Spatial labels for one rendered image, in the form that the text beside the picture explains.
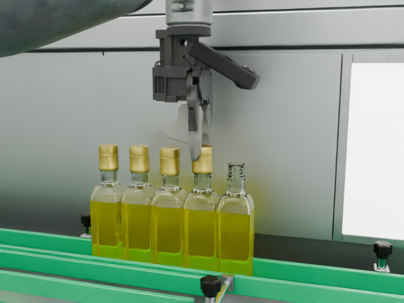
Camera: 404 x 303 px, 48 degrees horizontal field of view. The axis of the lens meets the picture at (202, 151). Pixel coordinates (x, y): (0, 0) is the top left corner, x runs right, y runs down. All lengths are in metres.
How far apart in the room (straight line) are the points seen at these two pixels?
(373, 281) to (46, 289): 0.53
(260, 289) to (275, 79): 0.36
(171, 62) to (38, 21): 0.49
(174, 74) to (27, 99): 0.46
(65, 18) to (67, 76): 0.75
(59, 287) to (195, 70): 0.40
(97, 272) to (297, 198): 0.38
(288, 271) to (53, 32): 0.64
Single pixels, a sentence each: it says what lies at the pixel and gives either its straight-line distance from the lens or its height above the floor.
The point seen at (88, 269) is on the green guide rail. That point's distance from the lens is 0.84.
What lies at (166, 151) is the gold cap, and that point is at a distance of 0.76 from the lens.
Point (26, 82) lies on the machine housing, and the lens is 1.09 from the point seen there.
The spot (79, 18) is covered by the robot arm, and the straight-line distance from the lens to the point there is 0.28.
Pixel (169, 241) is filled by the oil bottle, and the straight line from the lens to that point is 0.79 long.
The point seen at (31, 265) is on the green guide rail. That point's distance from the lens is 0.90.
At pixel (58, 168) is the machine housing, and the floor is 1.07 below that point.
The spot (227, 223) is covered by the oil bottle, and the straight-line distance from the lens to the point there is 0.75.
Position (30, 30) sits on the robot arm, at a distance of 0.28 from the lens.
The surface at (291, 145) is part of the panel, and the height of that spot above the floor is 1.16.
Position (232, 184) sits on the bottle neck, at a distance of 0.74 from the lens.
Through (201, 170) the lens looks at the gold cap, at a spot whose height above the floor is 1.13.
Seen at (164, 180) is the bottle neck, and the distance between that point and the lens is 0.78.
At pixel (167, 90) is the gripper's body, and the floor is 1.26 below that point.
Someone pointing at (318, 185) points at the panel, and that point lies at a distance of 0.86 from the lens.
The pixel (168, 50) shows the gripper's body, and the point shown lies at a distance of 0.75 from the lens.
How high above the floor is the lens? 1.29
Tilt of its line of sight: 10 degrees down
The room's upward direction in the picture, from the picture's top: straight up
